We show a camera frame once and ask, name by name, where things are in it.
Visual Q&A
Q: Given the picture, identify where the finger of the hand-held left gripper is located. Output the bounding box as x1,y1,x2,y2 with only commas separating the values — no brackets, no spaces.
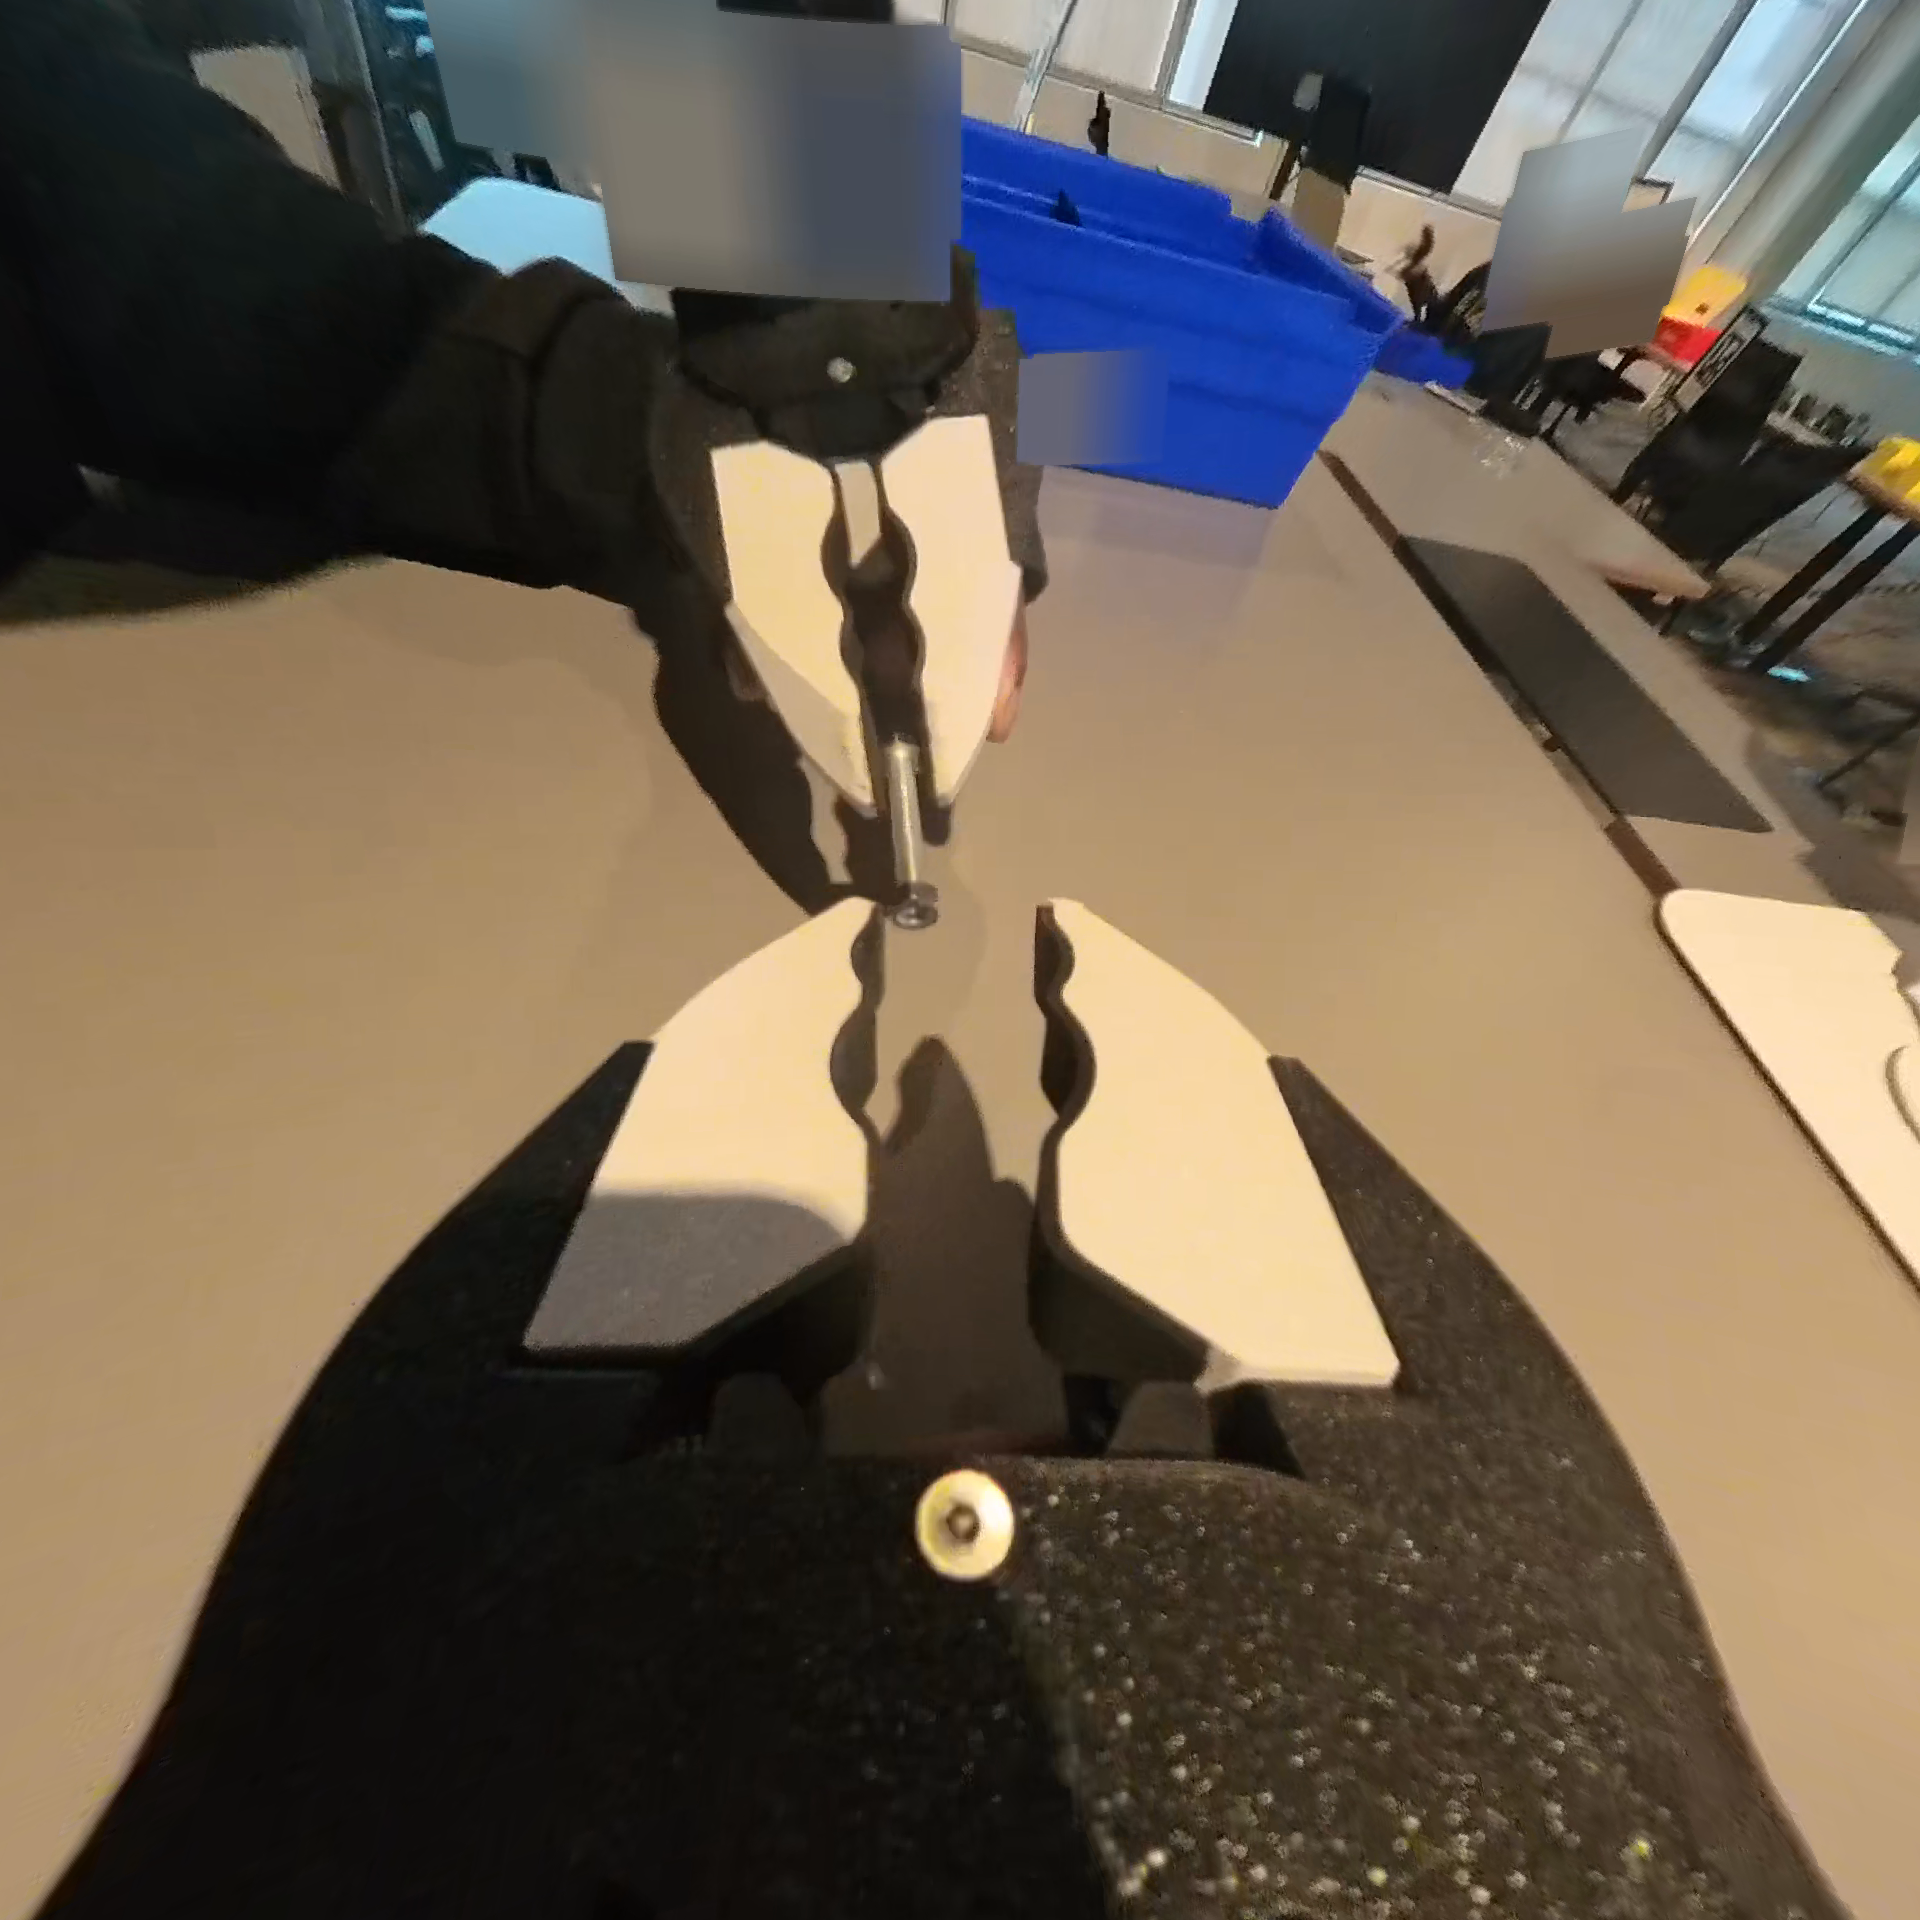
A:
709,433,888,818
877,408,1028,840

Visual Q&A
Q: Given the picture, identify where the white base board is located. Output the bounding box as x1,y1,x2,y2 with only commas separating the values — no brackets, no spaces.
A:
1658,887,1920,1285

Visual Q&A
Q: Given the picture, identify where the black chair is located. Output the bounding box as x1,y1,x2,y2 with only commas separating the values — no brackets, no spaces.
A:
1611,335,1809,519

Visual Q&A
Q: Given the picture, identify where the person's left forearm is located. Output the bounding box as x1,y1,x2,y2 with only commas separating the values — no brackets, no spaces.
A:
0,0,706,601

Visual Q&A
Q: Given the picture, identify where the silver bolt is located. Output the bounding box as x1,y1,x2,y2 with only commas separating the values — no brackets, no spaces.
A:
880,737,932,902

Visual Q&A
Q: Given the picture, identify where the black desk mat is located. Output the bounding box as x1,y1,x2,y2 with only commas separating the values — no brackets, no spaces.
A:
1400,535,1776,837

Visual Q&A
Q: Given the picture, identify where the black television on stand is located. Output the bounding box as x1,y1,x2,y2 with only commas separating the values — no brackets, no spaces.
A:
1205,0,1556,202

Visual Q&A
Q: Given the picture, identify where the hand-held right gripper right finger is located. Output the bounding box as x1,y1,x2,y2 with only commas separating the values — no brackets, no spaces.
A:
1030,896,1404,1448

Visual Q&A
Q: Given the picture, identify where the large window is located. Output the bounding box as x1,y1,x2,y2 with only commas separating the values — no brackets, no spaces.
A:
1558,0,1920,323

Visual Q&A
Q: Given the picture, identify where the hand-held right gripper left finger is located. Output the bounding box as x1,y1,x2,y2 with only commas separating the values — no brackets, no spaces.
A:
518,896,902,1441

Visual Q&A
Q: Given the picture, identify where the blue plastic bin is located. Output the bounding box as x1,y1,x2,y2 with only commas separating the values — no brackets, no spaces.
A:
960,179,1409,514
960,115,1278,225

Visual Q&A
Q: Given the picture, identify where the printed marker board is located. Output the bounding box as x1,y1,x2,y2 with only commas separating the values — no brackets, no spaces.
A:
1672,305,1769,413

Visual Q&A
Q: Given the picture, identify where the person's left hand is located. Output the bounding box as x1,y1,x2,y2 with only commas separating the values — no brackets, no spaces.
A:
988,575,1040,749

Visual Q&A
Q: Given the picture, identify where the yellow red storage bin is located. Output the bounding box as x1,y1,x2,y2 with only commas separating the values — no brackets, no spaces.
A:
1658,267,1752,360

